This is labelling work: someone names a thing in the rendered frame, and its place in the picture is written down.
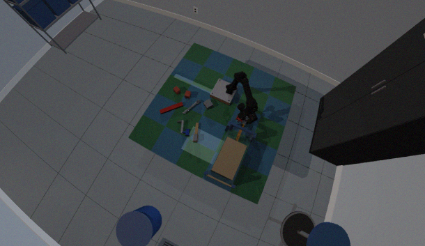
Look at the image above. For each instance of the red rectangular bar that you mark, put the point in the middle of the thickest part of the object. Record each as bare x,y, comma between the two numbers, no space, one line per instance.
167,109

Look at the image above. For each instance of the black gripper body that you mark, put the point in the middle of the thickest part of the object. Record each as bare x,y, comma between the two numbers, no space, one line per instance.
241,106

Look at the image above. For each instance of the grey rod with square end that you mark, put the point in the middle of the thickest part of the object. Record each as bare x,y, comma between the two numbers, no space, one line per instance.
197,102

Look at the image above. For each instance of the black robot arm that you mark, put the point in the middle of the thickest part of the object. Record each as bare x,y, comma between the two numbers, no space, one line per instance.
241,77

